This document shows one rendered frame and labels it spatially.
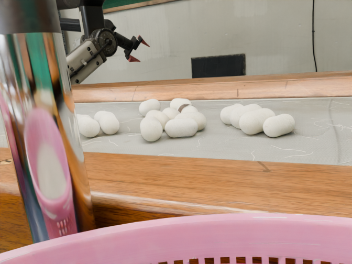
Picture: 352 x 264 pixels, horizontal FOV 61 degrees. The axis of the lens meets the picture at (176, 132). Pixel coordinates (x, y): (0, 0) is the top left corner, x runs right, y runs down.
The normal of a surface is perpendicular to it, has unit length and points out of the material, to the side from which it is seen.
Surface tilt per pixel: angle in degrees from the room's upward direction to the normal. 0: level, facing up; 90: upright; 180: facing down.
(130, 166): 0
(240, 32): 90
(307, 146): 0
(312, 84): 45
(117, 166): 0
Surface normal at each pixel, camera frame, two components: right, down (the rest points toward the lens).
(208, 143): -0.09, -0.96
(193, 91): -0.33, -0.48
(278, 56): -0.46, 0.27
